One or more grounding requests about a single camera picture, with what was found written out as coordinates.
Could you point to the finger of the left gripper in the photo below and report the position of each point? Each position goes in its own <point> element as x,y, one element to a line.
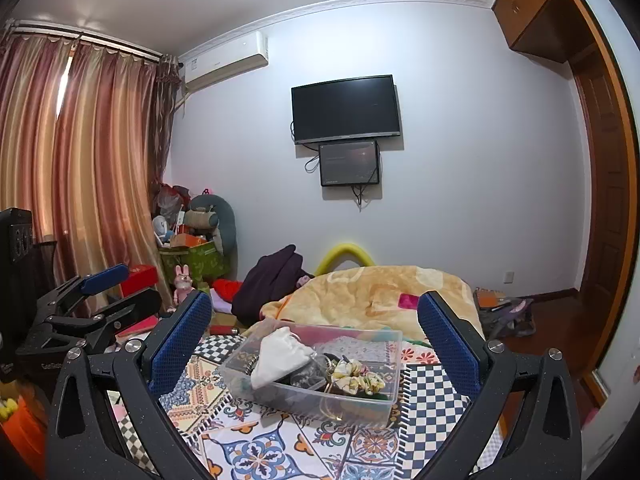
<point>100,331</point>
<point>67,297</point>

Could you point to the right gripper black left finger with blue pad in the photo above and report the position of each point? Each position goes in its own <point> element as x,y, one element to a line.
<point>84,441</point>

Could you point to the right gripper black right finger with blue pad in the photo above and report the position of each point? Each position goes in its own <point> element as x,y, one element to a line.
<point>544,442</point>

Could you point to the floral yellow scrunchie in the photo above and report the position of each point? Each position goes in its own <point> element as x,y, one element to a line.
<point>353,378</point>

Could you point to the white cloth pouch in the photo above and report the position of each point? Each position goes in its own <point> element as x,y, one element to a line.
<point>280,353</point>

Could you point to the red gift box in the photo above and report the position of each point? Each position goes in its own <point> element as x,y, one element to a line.
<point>140,277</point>

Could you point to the purple bag on floor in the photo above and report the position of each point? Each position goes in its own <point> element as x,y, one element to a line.
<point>502,316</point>

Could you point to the pink bunny plush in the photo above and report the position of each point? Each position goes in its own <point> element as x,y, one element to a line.
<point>183,284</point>

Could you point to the green cardboard box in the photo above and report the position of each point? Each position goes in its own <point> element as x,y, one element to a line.
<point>204,261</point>

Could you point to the patchwork patterned bedspread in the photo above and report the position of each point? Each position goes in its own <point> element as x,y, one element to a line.
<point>242,440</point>

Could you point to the pink striped curtain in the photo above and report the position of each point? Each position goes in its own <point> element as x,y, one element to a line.
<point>85,132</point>

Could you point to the grey plush toy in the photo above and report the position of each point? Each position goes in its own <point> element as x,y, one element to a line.
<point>213,217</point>

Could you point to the dark purple clothing pile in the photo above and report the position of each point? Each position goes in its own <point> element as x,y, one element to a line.
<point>274,277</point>

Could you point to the beige patterned blanket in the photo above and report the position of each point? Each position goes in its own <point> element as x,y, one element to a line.
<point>368,298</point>

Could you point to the clear plastic storage box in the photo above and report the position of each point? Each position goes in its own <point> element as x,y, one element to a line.
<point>380,350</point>

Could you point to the yellow foam hoop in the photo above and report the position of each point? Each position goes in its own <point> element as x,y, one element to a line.
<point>340,252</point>

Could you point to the wooden door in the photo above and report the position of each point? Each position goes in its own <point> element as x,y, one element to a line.
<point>613,165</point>

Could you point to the white air conditioner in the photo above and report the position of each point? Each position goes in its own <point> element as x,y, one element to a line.
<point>209,65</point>

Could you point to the wooden overhead cabinet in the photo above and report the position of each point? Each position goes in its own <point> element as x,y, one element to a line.
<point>556,30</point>

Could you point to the small black wall monitor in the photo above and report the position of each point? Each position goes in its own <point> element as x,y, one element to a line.
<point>350,163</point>

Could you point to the large black wall television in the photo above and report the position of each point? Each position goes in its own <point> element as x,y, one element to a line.
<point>345,109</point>

